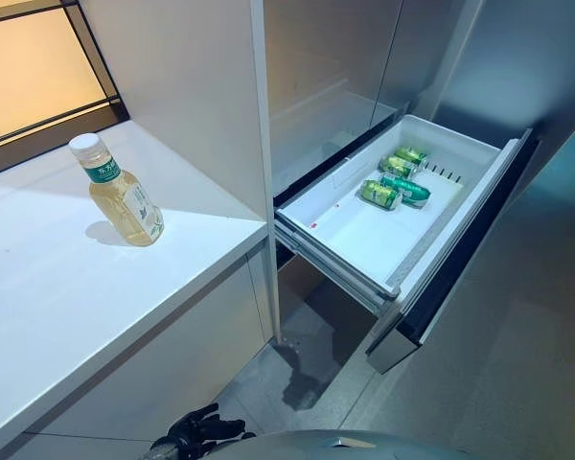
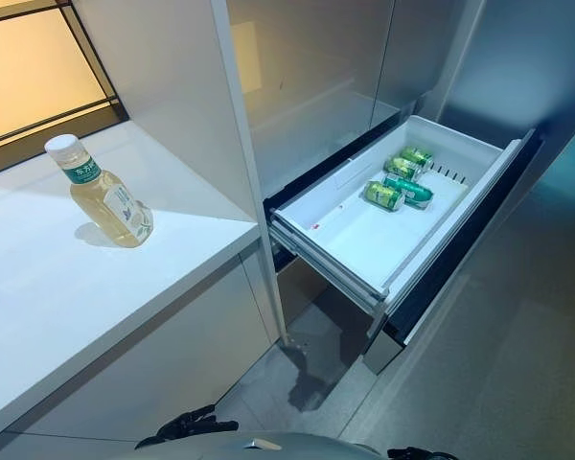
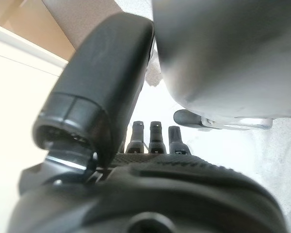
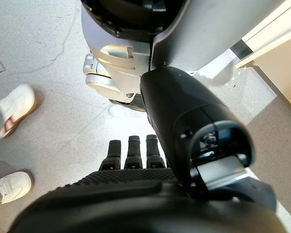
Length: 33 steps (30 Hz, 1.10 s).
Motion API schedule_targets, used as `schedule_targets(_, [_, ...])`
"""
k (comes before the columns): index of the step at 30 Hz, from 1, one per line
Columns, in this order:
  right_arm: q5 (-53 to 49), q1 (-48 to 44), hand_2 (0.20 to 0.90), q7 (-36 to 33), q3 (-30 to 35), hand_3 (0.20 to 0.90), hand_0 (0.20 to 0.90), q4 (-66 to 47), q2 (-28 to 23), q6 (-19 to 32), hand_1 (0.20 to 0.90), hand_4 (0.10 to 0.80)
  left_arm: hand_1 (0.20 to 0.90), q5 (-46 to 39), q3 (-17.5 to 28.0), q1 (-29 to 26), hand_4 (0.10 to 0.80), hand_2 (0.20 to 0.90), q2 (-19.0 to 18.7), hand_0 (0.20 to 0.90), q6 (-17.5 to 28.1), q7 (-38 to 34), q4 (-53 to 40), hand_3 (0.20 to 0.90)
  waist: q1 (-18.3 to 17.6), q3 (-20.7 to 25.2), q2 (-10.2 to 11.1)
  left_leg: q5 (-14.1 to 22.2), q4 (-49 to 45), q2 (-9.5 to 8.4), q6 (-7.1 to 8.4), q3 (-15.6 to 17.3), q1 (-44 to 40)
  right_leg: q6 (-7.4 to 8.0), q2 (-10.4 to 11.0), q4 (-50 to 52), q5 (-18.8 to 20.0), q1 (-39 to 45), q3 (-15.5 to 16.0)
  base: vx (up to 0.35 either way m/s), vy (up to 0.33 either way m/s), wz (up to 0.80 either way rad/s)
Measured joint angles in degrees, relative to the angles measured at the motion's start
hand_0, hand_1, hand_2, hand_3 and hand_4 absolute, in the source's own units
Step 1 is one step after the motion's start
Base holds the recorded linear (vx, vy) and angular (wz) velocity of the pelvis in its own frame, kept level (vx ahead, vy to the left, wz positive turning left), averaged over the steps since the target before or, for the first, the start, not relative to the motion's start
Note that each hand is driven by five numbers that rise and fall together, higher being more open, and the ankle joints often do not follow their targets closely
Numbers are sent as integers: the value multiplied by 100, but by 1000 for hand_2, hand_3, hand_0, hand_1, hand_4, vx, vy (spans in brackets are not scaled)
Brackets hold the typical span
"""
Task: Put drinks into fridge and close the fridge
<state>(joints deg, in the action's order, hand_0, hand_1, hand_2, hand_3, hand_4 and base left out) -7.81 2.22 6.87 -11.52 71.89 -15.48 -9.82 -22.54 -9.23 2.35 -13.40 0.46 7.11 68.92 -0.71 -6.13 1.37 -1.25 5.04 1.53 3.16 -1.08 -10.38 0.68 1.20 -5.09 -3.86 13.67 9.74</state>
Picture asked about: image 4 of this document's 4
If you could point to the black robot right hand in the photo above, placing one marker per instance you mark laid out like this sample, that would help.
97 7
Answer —
140 199

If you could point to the white sneaker gum sole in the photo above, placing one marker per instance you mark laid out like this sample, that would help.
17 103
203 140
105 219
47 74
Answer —
17 104
12 184

